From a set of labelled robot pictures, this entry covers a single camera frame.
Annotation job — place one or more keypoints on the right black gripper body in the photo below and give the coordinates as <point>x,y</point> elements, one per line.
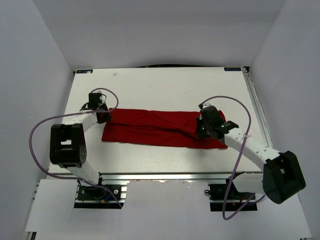
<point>202,129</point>

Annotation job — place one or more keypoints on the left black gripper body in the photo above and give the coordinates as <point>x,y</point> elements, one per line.
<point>106,117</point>

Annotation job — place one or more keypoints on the red t-shirt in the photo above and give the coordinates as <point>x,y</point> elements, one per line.
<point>157,128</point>

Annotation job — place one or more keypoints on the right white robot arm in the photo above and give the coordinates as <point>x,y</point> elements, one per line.
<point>280,175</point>

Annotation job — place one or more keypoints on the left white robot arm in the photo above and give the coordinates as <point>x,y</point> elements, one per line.
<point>67,140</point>

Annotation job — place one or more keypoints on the left blue table label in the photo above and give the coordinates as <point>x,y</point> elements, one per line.
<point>84,71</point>

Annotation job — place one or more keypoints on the blue table label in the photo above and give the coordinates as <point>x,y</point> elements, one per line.
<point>84,71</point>
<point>232,69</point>

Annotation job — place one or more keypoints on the right blue table label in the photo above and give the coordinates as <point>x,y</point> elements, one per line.
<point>232,69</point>

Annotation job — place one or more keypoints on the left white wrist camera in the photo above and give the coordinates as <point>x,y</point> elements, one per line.
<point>102,97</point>

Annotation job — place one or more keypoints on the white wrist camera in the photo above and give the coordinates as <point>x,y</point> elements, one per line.
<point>102,97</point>
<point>203,105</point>

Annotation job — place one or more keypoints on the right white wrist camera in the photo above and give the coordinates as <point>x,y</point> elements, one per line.
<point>203,105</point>

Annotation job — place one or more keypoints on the aluminium right side rail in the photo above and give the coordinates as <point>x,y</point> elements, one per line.
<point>258,108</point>

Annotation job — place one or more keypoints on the aluminium rail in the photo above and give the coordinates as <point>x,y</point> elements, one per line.
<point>258,108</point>
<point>166,176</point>

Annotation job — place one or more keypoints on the aluminium front rail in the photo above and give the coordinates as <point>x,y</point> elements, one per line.
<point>166,176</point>

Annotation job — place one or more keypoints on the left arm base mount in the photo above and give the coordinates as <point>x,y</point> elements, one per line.
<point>90,197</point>

